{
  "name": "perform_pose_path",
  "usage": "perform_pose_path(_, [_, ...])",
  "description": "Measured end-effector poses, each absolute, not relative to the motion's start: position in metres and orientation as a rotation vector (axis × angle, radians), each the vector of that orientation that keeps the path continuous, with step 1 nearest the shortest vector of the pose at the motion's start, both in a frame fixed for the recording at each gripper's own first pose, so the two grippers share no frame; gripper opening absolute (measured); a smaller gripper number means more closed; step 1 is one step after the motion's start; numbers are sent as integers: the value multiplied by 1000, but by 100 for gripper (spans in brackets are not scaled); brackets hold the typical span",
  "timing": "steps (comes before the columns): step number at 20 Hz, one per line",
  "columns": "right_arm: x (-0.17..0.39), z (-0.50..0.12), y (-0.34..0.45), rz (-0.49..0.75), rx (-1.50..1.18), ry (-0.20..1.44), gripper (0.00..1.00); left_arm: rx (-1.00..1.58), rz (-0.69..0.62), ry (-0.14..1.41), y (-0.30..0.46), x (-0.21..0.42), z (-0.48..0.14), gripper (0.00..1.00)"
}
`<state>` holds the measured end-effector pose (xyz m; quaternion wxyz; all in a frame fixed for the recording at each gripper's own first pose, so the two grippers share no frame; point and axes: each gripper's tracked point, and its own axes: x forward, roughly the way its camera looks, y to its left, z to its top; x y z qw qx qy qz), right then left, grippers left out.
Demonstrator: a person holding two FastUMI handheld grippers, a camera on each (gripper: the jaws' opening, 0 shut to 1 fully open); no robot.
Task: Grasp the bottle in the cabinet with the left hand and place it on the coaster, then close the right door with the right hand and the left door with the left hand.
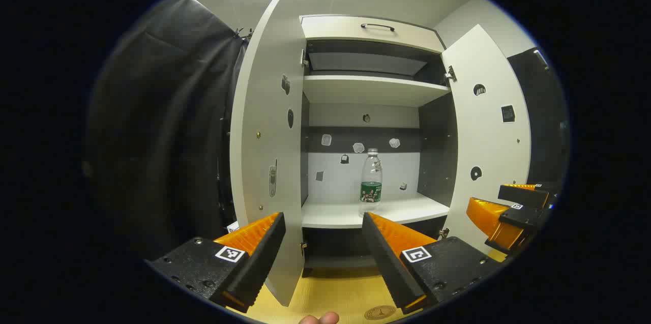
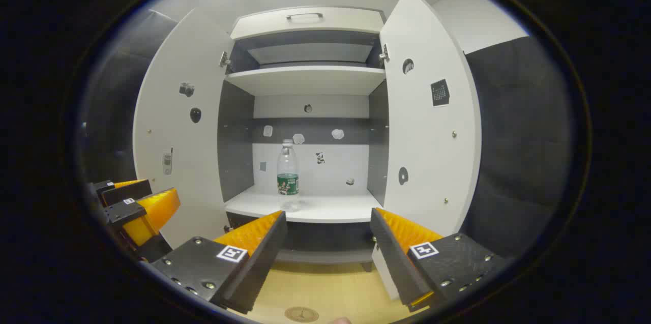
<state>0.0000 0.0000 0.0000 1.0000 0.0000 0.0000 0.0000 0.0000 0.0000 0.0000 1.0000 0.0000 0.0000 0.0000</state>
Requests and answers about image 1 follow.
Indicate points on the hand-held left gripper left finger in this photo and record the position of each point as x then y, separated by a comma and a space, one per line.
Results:
254, 273

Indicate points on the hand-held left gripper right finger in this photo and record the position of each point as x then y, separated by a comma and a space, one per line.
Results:
389, 268

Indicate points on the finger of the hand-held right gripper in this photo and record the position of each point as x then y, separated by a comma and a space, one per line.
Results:
516, 217
526, 196

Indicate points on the white cabinet door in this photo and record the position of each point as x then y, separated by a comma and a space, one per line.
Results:
488, 146
259, 110

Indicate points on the clear plastic bottle green label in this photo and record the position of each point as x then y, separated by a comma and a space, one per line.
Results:
371, 186

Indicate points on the white cabinet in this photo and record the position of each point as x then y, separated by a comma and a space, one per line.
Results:
333, 181

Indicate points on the metal door hinge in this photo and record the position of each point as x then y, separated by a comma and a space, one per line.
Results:
450, 74
444, 233
303, 248
303, 57

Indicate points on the white cabinet shelf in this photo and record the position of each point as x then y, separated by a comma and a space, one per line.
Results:
366, 90
335, 212

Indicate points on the white striped card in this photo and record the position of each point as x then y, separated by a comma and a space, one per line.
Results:
233, 226

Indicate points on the black backdrop cloth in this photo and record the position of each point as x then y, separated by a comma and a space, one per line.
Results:
541, 125
163, 125

